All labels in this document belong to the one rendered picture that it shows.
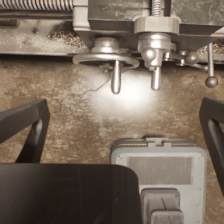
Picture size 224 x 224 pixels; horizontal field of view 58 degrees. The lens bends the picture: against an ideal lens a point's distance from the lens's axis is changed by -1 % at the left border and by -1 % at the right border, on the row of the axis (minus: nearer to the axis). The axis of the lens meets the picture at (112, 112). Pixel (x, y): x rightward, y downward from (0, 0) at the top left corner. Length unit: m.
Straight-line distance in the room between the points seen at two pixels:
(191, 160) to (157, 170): 0.19
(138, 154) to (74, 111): 0.52
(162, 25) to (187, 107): 1.00
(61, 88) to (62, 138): 0.33
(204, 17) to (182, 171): 0.86
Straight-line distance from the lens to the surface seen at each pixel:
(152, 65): 0.46
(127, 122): 1.34
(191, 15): 0.51
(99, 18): 0.48
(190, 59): 0.57
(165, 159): 1.15
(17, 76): 1.49
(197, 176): 1.23
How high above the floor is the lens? 1.33
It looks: 85 degrees down
